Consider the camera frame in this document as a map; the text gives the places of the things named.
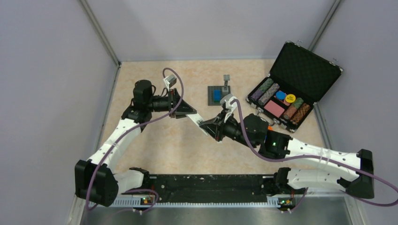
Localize blue lego brick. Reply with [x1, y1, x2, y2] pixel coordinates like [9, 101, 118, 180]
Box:
[213, 90, 222, 102]

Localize blue round chip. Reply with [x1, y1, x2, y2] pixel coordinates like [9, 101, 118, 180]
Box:
[276, 91, 286, 101]

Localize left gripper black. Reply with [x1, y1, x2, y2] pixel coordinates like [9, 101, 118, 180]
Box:
[147, 88, 197, 119]

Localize yellow dealer button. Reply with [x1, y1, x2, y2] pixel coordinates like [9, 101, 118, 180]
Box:
[284, 94, 296, 104]

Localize pink card deck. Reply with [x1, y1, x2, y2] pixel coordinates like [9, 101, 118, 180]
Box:
[264, 100, 285, 118]

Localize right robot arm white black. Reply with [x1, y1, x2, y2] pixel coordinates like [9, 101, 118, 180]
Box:
[199, 113, 375, 199]

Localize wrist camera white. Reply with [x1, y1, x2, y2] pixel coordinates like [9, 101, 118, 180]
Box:
[220, 93, 237, 123]
[163, 75, 177, 90]

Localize white remote control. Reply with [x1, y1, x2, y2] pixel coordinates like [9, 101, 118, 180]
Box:
[186, 113, 209, 136]

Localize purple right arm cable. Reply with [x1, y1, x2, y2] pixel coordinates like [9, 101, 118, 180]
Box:
[230, 98, 398, 208]

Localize black poker chip case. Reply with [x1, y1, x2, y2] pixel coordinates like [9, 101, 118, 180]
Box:
[246, 41, 343, 133]

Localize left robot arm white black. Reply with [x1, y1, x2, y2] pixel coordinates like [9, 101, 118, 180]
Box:
[75, 80, 203, 207]

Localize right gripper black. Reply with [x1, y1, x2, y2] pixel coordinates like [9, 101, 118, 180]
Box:
[200, 109, 257, 150]

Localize grey lego tower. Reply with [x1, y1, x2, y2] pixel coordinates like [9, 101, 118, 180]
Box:
[222, 74, 230, 95]

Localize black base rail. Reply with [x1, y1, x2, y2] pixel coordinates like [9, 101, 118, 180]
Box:
[124, 173, 299, 206]

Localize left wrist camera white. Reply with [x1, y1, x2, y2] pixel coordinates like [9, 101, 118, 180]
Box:
[163, 75, 177, 90]

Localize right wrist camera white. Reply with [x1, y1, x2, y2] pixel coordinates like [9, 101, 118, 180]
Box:
[220, 93, 237, 123]

